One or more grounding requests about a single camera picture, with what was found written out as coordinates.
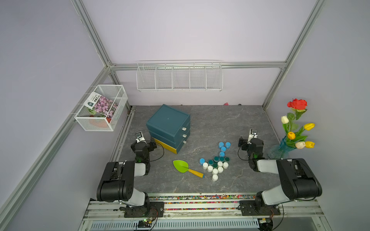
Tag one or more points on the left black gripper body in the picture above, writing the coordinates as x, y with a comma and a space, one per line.
150, 147

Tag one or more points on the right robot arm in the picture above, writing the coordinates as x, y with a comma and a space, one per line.
297, 181

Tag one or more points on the colourful pebble tray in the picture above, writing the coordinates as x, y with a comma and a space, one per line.
201, 201

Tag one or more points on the teal drawer cabinet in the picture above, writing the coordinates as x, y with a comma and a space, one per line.
165, 120

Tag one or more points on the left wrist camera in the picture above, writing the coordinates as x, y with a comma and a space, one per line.
139, 137

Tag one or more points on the glass vase with flowers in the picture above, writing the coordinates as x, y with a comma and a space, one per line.
294, 138

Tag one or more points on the green toy shovel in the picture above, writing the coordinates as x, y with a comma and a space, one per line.
183, 167

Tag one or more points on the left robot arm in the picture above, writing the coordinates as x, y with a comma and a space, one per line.
117, 184

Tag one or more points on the purple flower seed packet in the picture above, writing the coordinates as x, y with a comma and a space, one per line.
100, 105

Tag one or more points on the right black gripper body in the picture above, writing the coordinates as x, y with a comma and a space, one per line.
245, 146

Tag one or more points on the small white wire basket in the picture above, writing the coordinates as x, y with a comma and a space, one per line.
89, 122

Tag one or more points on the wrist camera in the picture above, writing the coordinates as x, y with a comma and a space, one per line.
252, 134
139, 137

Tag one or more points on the teal top drawer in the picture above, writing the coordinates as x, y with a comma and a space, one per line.
181, 130

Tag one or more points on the teal drawer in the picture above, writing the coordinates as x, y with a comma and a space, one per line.
181, 130
169, 141

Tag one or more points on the long white wire basket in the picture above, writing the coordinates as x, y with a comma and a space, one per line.
180, 77

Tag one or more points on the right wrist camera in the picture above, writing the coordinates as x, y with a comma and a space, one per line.
252, 134

